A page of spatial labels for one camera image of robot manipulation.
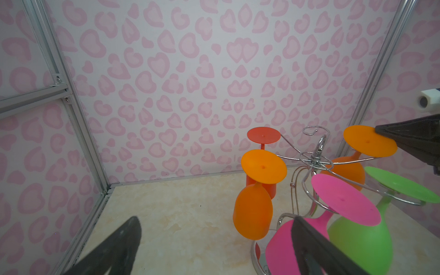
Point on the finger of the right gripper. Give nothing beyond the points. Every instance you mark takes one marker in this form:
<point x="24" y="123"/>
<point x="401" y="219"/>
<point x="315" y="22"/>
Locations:
<point x="418" y="137"/>

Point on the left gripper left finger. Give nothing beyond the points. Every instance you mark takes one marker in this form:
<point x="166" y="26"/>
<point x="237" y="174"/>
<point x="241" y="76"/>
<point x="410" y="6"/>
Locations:
<point x="115" y="255"/>

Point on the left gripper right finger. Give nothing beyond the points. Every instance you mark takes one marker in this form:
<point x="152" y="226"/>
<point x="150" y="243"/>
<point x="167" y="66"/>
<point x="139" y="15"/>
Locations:
<point x="315" y="254"/>

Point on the green wine glass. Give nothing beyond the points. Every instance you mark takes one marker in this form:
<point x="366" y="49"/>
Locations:
<point x="371" y="246"/>

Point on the orange wine glass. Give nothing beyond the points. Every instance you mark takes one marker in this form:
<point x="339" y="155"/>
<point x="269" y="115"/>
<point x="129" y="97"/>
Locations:
<point x="364" y="140"/>
<point x="253" y="208"/>

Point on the pink wine glass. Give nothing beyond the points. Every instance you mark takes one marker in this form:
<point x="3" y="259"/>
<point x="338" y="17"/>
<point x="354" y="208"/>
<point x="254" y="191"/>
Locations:
<point x="340" y="197"/>

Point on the chrome wine glass rack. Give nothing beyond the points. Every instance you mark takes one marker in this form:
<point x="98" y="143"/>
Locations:
<point x="313" y="163"/>

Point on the aluminium frame strut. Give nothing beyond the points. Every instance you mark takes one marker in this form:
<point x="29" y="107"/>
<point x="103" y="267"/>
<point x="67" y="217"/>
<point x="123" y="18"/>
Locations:
<point x="20" y="103"/>

